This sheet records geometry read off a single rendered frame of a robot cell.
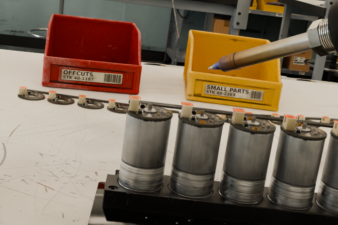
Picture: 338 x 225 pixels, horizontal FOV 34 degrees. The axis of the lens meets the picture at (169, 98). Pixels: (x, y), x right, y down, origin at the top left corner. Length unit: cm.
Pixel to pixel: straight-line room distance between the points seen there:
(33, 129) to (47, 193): 11
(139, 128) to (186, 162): 3
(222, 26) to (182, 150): 409
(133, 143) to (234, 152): 5
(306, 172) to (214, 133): 5
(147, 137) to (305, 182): 9
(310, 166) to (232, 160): 4
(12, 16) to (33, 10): 18
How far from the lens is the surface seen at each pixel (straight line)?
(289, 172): 30
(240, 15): 266
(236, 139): 29
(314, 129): 31
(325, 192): 32
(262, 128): 30
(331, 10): 23
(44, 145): 41
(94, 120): 47
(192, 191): 30
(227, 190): 30
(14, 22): 475
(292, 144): 30
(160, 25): 473
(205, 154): 29
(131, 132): 29
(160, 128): 29
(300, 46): 25
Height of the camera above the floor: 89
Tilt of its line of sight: 14 degrees down
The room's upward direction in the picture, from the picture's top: 8 degrees clockwise
